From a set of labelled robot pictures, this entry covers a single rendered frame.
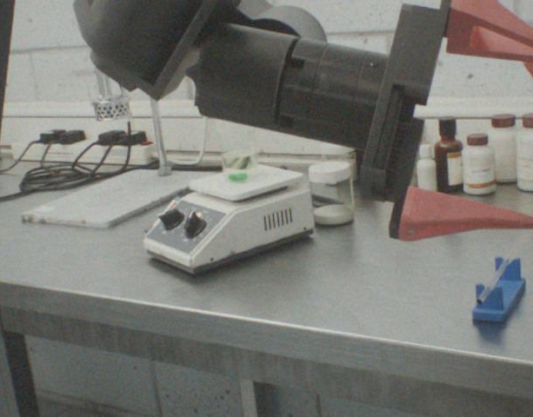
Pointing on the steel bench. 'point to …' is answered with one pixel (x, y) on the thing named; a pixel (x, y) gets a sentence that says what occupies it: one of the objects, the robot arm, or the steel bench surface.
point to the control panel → (174, 237)
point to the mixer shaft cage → (114, 108)
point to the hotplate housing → (243, 228)
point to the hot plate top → (269, 177)
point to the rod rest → (500, 294)
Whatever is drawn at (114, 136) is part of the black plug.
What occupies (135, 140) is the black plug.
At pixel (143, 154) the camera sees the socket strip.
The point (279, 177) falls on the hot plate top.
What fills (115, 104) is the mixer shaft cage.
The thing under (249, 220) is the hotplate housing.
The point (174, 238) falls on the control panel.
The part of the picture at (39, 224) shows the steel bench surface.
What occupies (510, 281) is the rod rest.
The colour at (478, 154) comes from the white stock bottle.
